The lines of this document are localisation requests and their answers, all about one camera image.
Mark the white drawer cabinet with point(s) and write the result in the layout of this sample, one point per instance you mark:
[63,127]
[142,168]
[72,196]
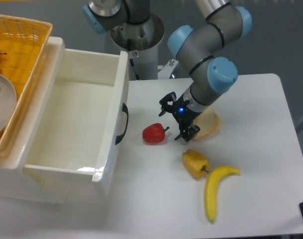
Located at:
[16,180]

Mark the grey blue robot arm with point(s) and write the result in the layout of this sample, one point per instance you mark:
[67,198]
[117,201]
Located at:
[194,49]

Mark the yellow woven basket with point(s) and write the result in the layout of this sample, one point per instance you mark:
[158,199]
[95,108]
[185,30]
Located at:
[23,40]

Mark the white mounting bracket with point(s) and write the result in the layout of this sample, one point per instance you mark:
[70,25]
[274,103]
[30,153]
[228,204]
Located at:
[167,71]

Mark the black drawer handle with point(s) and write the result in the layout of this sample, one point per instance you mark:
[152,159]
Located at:
[124,124]

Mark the white open drawer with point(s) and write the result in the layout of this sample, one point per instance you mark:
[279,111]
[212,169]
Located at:
[75,139]

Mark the triangular toast slice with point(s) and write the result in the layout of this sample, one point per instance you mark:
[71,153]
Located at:
[208,122]

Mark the grey plate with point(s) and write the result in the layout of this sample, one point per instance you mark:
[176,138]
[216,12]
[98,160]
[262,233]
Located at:
[8,101]

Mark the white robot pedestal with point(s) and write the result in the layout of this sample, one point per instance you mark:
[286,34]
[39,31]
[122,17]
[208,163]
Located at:
[141,43]

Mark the yellow bell pepper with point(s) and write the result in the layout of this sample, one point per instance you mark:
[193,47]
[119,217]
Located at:
[195,163]

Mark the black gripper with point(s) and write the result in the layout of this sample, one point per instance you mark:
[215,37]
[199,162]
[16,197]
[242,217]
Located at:
[182,114]

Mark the red bell pepper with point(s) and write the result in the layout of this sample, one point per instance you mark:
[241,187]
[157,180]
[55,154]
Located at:
[154,133]

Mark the yellow banana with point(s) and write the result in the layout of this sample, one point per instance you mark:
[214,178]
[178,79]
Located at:
[211,186]

